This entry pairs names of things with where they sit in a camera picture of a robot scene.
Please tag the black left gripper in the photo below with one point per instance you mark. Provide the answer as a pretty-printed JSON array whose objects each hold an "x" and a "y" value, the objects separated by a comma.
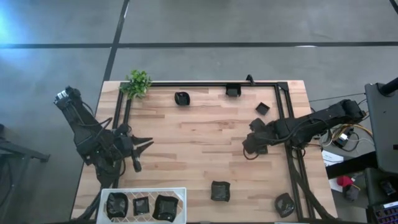
[{"x": 126, "y": 146}]

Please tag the leaf shaped black plate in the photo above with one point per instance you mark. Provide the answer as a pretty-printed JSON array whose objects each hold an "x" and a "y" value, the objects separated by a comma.
[{"x": 284, "y": 205}]

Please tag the wavy square black plate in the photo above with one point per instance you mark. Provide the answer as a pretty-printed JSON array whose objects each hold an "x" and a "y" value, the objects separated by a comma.
[
  {"x": 220, "y": 191},
  {"x": 165, "y": 208}
]

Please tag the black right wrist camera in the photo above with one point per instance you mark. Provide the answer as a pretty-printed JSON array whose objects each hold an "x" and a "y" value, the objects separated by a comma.
[{"x": 257, "y": 125}]

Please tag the white paper sheet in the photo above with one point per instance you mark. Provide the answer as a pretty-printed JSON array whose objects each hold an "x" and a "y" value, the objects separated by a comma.
[{"x": 331, "y": 157}]

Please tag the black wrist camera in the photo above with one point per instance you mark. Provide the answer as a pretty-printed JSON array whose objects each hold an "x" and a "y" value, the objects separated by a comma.
[
  {"x": 257, "y": 125},
  {"x": 123, "y": 129}
]

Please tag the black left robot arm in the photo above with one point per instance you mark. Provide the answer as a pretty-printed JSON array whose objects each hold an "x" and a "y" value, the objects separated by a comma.
[{"x": 84, "y": 130}]

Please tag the black stand leg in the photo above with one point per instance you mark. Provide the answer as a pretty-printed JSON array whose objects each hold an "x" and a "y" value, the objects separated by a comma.
[{"x": 18, "y": 152}]

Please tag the small black white adapter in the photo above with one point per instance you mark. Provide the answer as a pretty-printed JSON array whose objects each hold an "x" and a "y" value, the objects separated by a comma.
[{"x": 342, "y": 139}]

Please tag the black device with coloured keys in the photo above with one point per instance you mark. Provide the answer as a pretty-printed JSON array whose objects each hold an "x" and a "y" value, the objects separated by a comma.
[{"x": 385, "y": 214}]

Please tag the small grey object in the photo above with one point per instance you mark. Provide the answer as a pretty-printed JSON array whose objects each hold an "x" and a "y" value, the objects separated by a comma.
[{"x": 351, "y": 193}]

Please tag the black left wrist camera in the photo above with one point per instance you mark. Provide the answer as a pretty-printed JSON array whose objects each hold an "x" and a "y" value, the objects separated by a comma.
[{"x": 123, "y": 129}]

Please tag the black box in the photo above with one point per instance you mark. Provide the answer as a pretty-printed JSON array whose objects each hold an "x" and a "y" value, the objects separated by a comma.
[{"x": 373, "y": 183}]

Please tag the rounded square black plate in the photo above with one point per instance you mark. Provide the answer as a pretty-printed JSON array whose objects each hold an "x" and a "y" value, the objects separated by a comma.
[
  {"x": 182, "y": 98},
  {"x": 117, "y": 205}
]

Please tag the small red object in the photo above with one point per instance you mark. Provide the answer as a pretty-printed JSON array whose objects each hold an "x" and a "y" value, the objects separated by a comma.
[{"x": 344, "y": 181}]

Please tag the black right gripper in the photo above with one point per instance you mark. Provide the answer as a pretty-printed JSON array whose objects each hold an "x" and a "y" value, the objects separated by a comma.
[{"x": 256, "y": 141}]

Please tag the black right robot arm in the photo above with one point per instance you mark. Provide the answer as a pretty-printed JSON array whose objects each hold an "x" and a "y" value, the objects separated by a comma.
[{"x": 317, "y": 119}]

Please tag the black pole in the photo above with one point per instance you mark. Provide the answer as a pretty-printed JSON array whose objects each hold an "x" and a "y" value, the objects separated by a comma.
[{"x": 390, "y": 87}]

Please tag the small square black plate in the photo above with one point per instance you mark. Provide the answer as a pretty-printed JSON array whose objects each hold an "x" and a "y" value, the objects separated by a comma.
[
  {"x": 264, "y": 151},
  {"x": 262, "y": 109},
  {"x": 140, "y": 206}
]

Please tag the green plant in white pot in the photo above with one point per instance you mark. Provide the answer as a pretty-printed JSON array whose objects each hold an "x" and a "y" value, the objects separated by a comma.
[{"x": 136, "y": 84}]

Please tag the dark grey equipment cabinet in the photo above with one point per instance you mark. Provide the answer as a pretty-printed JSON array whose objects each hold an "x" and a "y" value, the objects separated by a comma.
[{"x": 384, "y": 130}]

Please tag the black floor stand foot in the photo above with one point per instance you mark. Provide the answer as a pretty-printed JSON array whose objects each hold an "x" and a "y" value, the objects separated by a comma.
[{"x": 351, "y": 165}]

